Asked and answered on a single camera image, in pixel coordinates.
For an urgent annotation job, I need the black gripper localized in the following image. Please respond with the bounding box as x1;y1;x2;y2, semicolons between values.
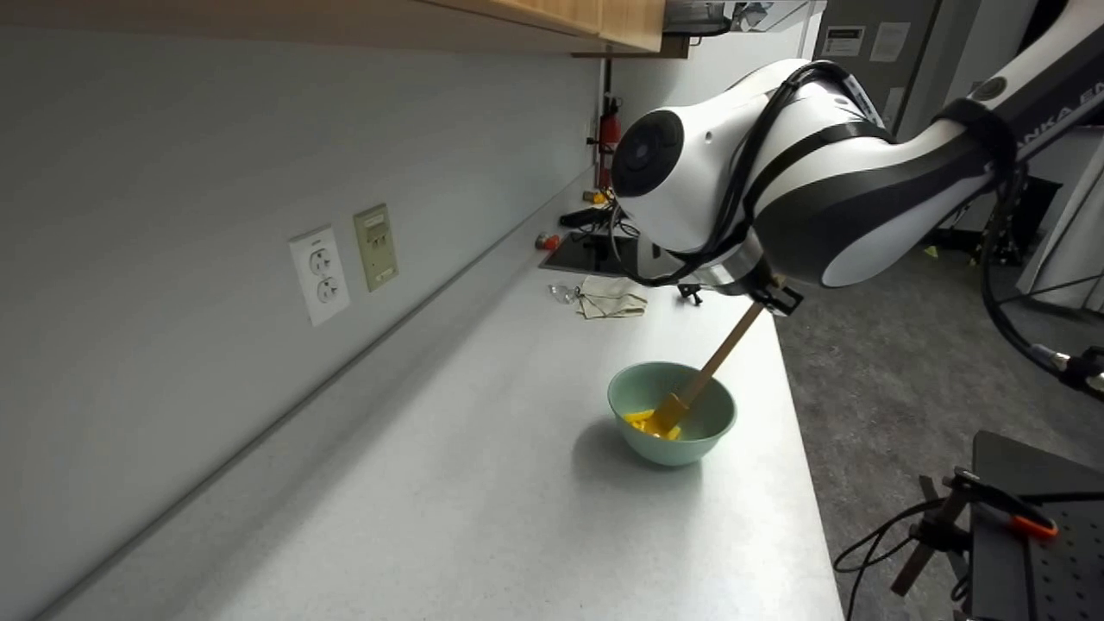
708;251;806;319

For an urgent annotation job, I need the wooden spoon yellow head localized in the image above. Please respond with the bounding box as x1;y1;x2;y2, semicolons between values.
644;302;770;443

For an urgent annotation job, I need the mint green bowl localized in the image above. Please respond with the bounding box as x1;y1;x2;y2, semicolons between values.
603;359;739;474

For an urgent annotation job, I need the beige cloth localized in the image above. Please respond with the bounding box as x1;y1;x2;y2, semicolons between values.
564;272;652;326

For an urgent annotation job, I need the black stove silver trim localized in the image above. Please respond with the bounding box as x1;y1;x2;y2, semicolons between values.
537;204;649;281

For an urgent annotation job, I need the clear plastic piece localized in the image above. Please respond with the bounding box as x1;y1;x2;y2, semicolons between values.
545;281;589;312

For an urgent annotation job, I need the red black pole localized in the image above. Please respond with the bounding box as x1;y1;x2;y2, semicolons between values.
585;50;629;202

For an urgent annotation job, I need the grey cabinet with labels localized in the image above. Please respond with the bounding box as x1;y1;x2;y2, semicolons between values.
809;0;963;134

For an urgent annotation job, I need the black clamp orange tip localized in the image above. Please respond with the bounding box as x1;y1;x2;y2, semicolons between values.
891;467;1064;601

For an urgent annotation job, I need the black perforated table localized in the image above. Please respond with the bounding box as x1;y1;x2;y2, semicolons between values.
964;428;1104;621

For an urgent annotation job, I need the wooden upper cabinet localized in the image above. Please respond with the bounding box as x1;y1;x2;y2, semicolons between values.
0;0;693;63

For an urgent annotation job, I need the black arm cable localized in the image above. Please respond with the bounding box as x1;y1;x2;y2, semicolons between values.
623;60;901;291

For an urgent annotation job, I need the black floor cable bundle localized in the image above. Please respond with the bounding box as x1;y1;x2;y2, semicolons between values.
830;493;976;621

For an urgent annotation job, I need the beige switch plate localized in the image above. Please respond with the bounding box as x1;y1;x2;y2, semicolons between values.
351;202;403;293

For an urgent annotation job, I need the white wall outlet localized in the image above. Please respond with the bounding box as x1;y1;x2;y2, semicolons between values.
285;225;356;332

